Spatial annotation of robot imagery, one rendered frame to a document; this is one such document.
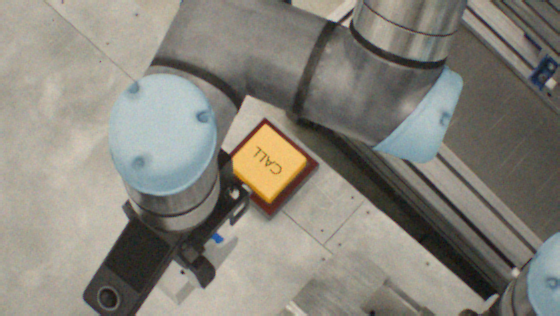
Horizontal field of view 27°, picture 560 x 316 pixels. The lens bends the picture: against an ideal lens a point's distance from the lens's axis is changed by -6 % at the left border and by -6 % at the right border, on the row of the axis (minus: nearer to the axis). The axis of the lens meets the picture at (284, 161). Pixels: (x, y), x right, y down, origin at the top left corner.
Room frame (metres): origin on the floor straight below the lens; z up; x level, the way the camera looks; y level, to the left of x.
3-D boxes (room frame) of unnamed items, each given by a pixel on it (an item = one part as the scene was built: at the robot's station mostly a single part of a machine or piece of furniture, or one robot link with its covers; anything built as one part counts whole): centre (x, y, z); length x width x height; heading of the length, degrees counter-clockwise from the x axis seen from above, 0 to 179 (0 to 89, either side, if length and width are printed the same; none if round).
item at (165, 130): (0.28, 0.09, 1.25); 0.09 x 0.08 x 0.11; 160
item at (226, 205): (0.28, 0.08, 1.09); 0.09 x 0.08 x 0.12; 142
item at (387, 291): (0.24, -0.12, 0.87); 0.05 x 0.05 x 0.04; 52
